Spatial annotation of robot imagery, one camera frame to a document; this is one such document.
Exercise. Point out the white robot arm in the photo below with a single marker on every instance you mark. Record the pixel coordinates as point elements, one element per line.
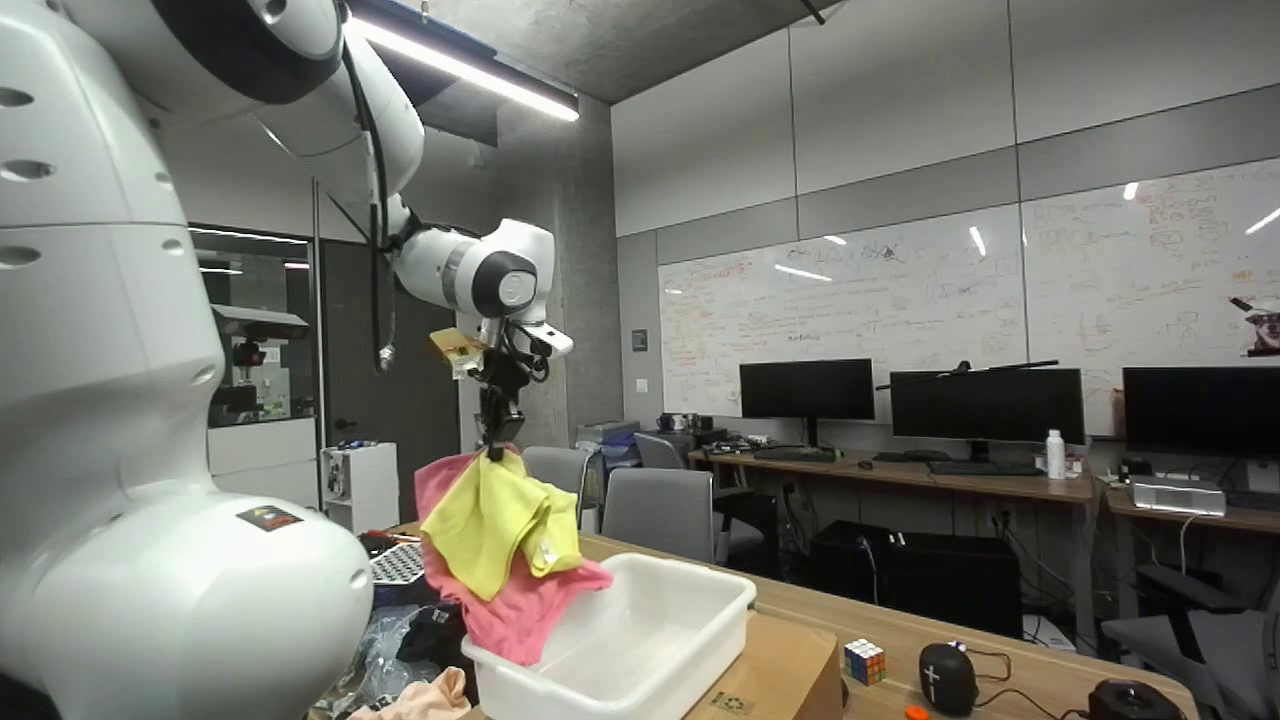
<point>130,582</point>

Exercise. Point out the white spray bottle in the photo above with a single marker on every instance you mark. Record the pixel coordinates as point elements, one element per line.
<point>1055,453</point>

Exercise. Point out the brown cardboard box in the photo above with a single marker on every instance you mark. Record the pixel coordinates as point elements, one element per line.
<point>783,674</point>

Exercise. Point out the pink t-shirt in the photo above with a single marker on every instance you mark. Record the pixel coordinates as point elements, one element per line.
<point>523,616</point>

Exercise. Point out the yellow towel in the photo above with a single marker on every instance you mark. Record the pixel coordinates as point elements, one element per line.
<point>493,513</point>

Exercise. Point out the middle black monitor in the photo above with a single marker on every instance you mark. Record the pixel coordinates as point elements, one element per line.
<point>989,405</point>

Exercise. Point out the white plastic bin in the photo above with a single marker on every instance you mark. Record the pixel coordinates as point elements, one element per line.
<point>643,651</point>

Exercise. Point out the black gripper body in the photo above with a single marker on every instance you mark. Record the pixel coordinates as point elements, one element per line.
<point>523,355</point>

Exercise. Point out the grey office chair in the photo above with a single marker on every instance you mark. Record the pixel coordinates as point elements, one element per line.
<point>660,509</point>
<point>557,467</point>

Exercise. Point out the left black monitor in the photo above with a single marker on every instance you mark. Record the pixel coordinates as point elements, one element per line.
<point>1200,411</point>

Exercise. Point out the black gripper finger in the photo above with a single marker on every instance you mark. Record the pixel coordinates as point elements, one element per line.
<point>493,422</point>
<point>515,419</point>

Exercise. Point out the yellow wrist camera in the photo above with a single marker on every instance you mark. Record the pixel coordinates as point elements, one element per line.
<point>467,355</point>

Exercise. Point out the black cloth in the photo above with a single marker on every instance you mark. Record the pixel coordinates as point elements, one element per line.
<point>433,639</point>

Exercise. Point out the rubiks cube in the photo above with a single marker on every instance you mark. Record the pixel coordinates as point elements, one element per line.
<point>867,662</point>

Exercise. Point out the peach t-shirt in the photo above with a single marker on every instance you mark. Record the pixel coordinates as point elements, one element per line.
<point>442,696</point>

